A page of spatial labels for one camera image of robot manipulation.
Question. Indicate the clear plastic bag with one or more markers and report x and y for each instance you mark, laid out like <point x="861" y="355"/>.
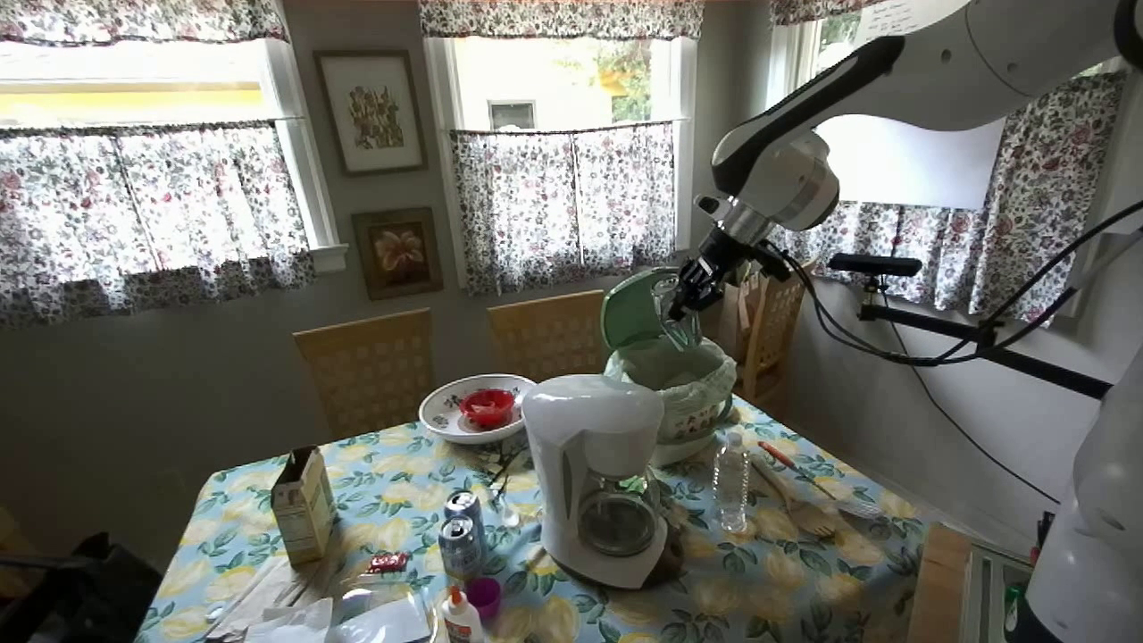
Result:
<point x="358" y="617"/>

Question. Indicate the framed flower picture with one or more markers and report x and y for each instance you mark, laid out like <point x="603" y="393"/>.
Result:
<point x="374" y="113"/>
<point x="397" y="253"/>

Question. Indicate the right floral curtain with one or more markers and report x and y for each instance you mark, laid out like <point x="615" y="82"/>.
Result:
<point x="989" y="260"/>

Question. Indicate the lower framed flower picture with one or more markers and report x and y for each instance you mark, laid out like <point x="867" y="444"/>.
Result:
<point x="397" y="253"/>

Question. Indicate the red bowl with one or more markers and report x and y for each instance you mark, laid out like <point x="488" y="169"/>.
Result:
<point x="488" y="410"/>

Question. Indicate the left wooden chair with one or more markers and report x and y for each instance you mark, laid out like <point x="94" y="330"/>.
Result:
<point x="369" y="373"/>

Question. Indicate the left floral curtain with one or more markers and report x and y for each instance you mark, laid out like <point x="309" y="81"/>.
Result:
<point x="133" y="218"/>

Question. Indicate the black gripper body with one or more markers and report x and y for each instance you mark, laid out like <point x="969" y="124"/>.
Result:
<point x="706" y="275"/>

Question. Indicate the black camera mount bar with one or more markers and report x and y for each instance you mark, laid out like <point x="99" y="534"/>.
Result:
<point x="982" y="338"/>

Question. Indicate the green carton box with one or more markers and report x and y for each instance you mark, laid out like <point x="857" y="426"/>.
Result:
<point x="302" y="505"/>

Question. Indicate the right wooden chair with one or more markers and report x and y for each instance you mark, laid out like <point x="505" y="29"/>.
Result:
<point x="759" y="320"/>

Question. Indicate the small silver can on table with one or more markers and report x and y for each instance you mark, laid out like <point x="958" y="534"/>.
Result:
<point x="461" y="537"/>

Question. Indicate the white coffee maker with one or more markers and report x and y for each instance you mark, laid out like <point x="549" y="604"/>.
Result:
<point x="588" y="432"/>

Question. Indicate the white glue bottle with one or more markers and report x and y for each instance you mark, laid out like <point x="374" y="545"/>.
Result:
<point x="461" y="620"/>

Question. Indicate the floral curtain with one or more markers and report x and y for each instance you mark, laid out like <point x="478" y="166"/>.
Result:
<point x="989" y="260"/>
<point x="133" y="218"/>
<point x="555" y="208"/>

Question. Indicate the white bin liner bag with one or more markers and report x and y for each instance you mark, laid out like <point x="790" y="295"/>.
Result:
<point x="692" y="380"/>

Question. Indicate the white floral plate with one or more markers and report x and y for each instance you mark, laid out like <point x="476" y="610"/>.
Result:
<point x="439" y="410"/>

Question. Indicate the floral yellow tablecloth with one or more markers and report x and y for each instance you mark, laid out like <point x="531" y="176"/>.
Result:
<point x="771" y="585"/>

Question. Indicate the middle floral curtain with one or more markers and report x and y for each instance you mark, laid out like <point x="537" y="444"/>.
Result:
<point x="555" y="208"/>

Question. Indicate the wooden spatula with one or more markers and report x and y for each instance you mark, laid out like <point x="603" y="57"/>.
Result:
<point x="806" y="514"/>

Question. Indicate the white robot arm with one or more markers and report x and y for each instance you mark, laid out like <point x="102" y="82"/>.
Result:
<point x="958" y="72"/>

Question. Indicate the purple small cup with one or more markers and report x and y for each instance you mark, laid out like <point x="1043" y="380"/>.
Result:
<point x="488" y="598"/>

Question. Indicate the upper framed flower picture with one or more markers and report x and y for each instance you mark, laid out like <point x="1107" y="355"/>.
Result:
<point x="374" y="113"/>

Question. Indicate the clear plastic water bottle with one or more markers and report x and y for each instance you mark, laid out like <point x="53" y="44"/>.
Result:
<point x="731" y="484"/>

